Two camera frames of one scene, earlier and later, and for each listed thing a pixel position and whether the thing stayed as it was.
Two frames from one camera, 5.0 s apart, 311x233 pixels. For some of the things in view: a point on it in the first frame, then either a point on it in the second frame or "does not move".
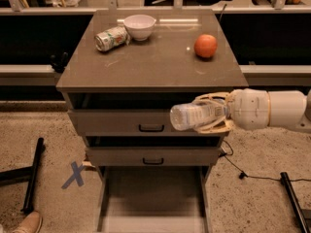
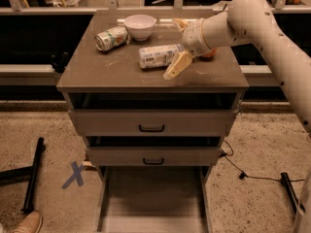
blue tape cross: x=76 y=175 does not move
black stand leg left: x=26 y=173 does not move
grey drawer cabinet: x=124 y=72 does not move
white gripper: x=250 y=109 to x=192 y=39
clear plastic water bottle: x=191 y=116 to x=158 y=56
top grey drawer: x=126 y=115 does not move
